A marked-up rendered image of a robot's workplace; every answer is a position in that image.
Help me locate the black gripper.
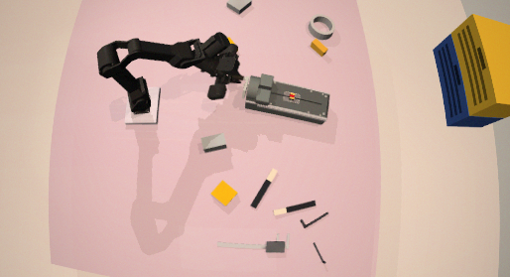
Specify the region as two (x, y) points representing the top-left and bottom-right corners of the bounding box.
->
(200, 44), (241, 100)

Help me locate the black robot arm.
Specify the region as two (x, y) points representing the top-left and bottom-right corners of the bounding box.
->
(97, 32), (240, 114)

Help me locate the dark grey hollow cylinder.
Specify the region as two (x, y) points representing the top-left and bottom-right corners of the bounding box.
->
(308, 14), (335, 40)

